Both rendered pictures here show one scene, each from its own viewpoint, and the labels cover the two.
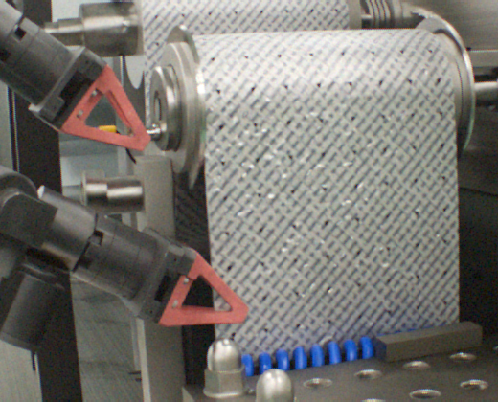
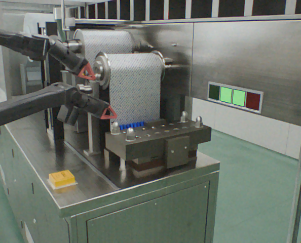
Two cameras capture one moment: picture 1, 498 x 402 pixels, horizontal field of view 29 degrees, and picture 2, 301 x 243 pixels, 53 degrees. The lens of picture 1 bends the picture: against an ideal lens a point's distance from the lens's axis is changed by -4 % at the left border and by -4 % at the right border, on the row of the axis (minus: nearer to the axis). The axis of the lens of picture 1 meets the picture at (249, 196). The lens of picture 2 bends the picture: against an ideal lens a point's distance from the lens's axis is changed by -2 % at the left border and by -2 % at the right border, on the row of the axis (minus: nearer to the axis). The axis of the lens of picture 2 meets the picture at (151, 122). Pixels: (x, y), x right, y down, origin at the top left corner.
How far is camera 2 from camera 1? 0.43 m
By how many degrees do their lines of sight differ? 18
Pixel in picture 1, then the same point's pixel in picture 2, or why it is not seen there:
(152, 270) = (100, 107)
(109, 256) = (91, 104)
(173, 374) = (97, 130)
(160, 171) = (96, 85)
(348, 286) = (137, 110)
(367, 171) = (142, 86)
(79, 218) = (84, 96)
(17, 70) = (67, 61)
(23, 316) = (72, 118)
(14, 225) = (75, 98)
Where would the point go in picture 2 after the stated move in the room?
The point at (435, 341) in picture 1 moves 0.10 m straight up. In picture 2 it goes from (156, 122) to (156, 98)
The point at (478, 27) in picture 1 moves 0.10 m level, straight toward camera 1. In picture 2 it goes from (164, 51) to (166, 53)
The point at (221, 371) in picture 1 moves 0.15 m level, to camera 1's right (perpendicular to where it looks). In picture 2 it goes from (115, 128) to (154, 126)
